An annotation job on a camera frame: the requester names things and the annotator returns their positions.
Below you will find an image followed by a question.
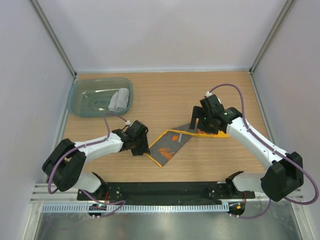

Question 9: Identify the teal plastic container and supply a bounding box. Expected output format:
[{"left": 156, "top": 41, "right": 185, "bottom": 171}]
[{"left": 67, "top": 77, "right": 134, "bottom": 118}]

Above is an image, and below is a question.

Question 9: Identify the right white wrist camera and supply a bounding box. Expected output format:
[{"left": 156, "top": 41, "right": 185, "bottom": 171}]
[{"left": 205, "top": 91, "right": 221, "bottom": 104}]

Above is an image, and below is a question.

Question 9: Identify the grey panda towel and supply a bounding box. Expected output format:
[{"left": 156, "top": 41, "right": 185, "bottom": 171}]
[{"left": 108, "top": 88, "right": 130, "bottom": 112}]

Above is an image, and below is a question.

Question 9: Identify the grey orange towel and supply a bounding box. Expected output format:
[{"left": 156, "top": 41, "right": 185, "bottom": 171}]
[{"left": 146, "top": 124, "right": 230, "bottom": 167}]

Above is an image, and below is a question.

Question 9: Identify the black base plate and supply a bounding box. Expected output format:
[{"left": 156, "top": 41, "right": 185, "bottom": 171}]
[{"left": 88, "top": 181, "right": 256, "bottom": 201}]

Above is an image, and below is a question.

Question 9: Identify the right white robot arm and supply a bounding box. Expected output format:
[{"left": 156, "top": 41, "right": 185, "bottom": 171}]
[{"left": 189, "top": 94, "right": 304, "bottom": 202}]

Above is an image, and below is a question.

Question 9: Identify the aluminium rail frame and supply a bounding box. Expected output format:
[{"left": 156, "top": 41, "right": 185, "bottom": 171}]
[{"left": 38, "top": 0, "right": 320, "bottom": 240}]

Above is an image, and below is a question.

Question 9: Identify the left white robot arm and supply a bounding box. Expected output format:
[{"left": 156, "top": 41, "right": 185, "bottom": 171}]
[{"left": 42, "top": 120, "right": 150, "bottom": 200}]

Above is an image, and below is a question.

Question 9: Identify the white slotted cable duct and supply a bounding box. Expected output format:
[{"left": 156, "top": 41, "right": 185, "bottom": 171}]
[{"left": 41, "top": 202, "right": 229, "bottom": 213}]

